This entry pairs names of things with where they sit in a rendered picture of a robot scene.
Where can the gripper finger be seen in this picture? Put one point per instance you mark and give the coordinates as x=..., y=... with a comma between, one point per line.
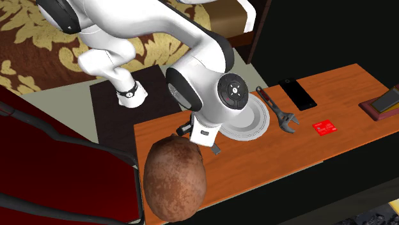
x=184, y=129
x=215, y=149

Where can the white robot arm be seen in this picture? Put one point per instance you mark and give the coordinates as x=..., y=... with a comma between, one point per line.
x=140, y=18

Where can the white round plate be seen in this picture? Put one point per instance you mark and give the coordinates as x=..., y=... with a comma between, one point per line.
x=249, y=121

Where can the orange wooden desk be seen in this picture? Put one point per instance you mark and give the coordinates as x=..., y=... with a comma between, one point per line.
x=265, y=155

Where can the brown round coconut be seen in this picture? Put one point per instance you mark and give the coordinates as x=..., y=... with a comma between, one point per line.
x=174, y=180

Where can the grey adjustable wrench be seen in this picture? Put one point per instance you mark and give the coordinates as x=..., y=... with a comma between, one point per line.
x=282, y=116

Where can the dark robot stand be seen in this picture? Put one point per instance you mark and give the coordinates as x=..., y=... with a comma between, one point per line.
x=109, y=124

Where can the black smartphone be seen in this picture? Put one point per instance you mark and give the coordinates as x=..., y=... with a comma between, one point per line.
x=297, y=94

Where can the red card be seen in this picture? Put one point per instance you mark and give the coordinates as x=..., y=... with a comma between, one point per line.
x=324, y=127

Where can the brown and white bed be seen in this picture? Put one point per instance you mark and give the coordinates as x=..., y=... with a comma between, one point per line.
x=230, y=15

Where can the dark red framed plaque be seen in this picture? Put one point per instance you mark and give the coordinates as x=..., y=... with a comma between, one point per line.
x=377, y=109

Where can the brown rug with yellow flowers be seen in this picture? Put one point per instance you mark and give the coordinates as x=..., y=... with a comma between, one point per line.
x=31, y=53

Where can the red chair with black frame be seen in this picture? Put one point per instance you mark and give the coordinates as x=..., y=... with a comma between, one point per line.
x=62, y=168

